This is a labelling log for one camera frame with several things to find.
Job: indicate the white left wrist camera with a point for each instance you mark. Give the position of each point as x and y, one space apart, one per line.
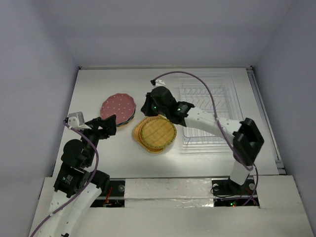
76 121

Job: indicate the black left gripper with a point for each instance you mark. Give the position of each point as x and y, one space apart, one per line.
108 123

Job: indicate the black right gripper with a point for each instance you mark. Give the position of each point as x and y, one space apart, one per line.
150 104

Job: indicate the round yellow woven plate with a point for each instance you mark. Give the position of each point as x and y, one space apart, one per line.
157 133

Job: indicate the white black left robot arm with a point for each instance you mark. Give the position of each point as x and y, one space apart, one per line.
78 182

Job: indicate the foil covered front bar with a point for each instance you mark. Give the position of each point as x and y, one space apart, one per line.
168 193

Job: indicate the rounded woven bamboo plate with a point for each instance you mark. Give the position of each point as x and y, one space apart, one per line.
148 145

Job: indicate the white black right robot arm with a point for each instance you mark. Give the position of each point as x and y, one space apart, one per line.
243 137

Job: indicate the square woven bamboo tray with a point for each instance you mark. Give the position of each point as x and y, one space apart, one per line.
145 145

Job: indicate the pink polka dot plate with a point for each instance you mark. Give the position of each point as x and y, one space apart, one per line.
121 104

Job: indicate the blue polka dot plate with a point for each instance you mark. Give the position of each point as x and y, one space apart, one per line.
132 115

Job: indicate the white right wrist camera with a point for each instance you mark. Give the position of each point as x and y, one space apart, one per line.
157 82

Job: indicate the yellow polka dot plate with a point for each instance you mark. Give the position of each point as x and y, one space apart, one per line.
129 122

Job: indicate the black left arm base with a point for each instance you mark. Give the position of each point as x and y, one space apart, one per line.
113 197

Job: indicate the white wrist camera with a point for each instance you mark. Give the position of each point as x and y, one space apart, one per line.
76 121
157 82

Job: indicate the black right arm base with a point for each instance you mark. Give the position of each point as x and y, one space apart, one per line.
228 194

